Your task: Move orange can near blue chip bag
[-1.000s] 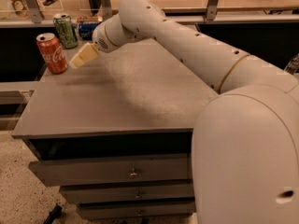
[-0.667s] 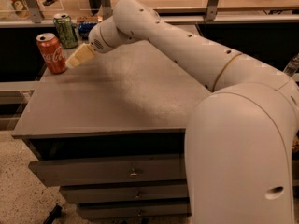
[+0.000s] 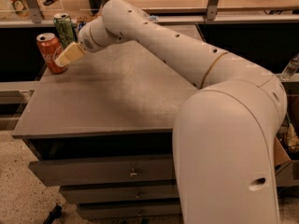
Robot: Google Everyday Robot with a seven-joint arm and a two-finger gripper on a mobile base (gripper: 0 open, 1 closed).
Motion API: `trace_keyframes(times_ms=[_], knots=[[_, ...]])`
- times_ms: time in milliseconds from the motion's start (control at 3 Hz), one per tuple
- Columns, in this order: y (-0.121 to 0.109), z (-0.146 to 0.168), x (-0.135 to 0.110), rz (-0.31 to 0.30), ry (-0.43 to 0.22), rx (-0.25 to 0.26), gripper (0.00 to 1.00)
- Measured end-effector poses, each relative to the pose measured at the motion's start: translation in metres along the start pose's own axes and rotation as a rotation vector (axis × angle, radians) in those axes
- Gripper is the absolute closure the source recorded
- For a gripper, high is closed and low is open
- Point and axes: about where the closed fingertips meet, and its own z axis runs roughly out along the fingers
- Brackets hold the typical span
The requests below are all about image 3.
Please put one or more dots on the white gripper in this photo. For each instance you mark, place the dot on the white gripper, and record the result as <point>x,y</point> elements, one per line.
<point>85,38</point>

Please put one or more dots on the orange Coca-Cola can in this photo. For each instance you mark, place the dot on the orange Coca-Cola can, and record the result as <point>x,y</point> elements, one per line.
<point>50,48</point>

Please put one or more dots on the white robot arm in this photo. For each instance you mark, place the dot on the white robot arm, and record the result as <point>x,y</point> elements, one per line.
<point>224,135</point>

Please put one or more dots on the green soda can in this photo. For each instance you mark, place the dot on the green soda can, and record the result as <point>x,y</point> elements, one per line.
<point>65,29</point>

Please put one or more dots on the blue Pepsi can lying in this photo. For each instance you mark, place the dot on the blue Pepsi can lying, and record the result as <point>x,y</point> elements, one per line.
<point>80,25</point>

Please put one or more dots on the silver blue Red Bull can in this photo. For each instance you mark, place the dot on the silver blue Red Bull can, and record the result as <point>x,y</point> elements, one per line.
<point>153,18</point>

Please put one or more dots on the dark object on shelf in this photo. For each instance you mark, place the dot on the dark object on shelf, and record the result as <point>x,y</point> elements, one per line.
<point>49,2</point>

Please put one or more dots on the orange labelled bottle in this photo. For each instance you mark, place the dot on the orange labelled bottle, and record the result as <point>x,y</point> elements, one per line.
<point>20,7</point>

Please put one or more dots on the grey drawer cabinet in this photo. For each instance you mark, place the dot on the grey drawer cabinet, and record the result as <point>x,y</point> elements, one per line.
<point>120,101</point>

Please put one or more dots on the top grey drawer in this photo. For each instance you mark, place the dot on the top grey drawer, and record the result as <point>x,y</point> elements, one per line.
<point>105,170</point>

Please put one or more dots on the grey drawer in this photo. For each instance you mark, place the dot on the grey drawer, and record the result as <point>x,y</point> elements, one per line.
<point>105,170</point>
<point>101,194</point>
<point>120,210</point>

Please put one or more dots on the middle grey drawer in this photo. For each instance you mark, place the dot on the middle grey drawer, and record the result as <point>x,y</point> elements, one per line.
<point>101,194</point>

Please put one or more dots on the black object on floor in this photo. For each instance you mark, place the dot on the black object on floor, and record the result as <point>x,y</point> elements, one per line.
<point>56,212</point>

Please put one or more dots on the bottom grey drawer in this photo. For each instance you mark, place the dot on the bottom grey drawer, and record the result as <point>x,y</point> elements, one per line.
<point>120,210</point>

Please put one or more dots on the clear plastic bottle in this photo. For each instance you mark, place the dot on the clear plastic bottle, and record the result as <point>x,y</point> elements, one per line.
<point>291,68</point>

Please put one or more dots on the cardboard box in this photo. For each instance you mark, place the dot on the cardboard box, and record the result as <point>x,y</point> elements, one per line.
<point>286,151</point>

